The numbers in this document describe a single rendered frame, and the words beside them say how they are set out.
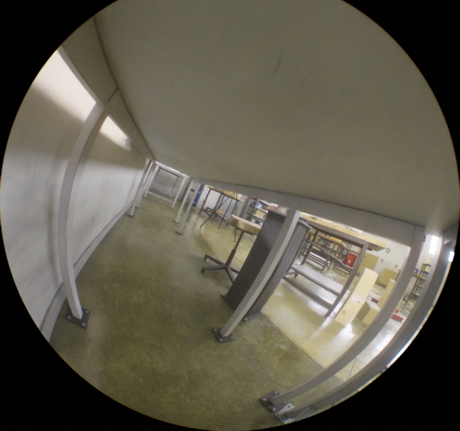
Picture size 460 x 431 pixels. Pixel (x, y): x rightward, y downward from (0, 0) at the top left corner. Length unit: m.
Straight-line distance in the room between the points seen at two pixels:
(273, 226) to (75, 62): 1.09
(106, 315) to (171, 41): 0.93
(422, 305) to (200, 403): 0.77
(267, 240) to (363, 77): 0.95
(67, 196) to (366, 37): 0.56
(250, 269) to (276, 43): 1.06
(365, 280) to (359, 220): 1.35
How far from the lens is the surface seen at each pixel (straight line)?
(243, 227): 1.28
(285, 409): 0.92
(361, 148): 0.25
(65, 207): 0.47
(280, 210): 1.00
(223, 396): 0.80
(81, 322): 0.83
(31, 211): 0.53
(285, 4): 0.16
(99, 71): 0.36
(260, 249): 1.00
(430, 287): 0.56
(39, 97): 0.43
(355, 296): 1.85
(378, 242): 1.72
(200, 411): 0.75
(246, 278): 1.07
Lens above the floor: 0.72
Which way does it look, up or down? 1 degrees up
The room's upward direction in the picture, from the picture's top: 24 degrees clockwise
